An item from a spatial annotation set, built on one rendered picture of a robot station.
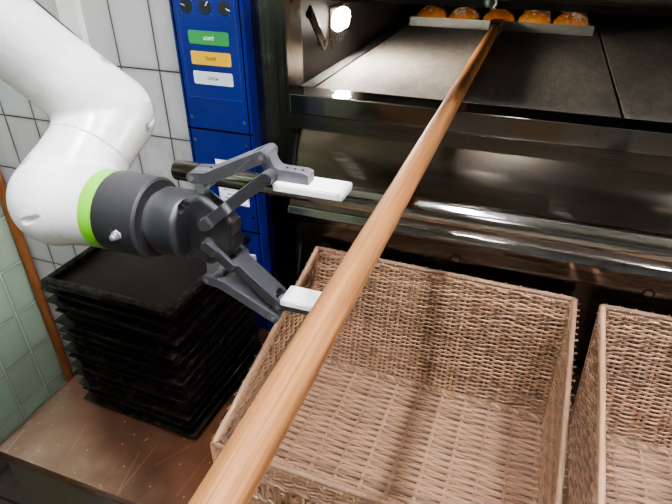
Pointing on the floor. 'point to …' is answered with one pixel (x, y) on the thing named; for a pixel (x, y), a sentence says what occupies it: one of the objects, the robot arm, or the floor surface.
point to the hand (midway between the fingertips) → (336, 251)
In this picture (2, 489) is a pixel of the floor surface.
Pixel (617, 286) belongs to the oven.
